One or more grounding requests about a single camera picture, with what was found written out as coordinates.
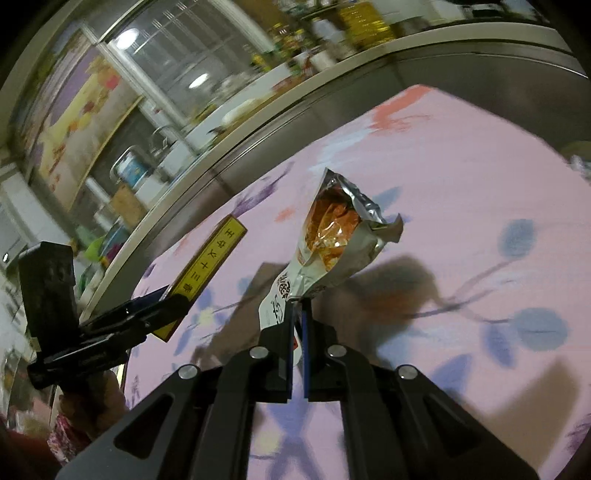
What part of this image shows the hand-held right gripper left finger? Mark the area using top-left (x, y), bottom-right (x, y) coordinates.
top-left (55, 300), bottom-right (295, 480)

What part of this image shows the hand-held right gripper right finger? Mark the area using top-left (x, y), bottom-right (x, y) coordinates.
top-left (302, 300), bottom-right (539, 480)

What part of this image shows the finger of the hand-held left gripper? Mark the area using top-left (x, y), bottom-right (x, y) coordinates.
top-left (81, 285), bottom-right (171, 332)
top-left (78, 295), bottom-right (192, 357)

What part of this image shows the yellow seasoning packet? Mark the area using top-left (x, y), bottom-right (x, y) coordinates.
top-left (152, 216), bottom-right (249, 343)

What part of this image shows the orange silver snack bag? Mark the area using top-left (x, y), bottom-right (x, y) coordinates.
top-left (259, 167), bottom-right (404, 365)

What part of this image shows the person's left hand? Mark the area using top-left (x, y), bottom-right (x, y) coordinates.
top-left (60, 369), bottom-right (127, 444)

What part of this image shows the blue white container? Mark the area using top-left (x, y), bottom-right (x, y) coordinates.
top-left (113, 148), bottom-right (151, 190)

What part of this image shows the floral patterned clothing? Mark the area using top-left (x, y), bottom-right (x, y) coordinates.
top-left (46, 413), bottom-right (93, 467)

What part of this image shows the tall steel faucet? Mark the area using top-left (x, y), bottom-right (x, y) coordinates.
top-left (150, 124), bottom-right (181, 158)

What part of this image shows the pink printed tablecloth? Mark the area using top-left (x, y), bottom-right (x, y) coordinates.
top-left (124, 85), bottom-right (591, 480)

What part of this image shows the large yellow oil bottle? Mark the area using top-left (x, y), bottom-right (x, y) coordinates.
top-left (339, 0), bottom-right (398, 47)

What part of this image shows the colourful wall poster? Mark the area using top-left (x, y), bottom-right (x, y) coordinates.
top-left (14, 18), bottom-right (144, 208)

